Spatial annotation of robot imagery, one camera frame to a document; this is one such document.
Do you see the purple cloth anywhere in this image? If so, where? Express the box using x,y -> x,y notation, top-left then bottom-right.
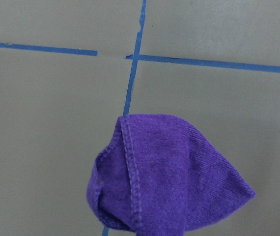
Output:
86,114 -> 255,236

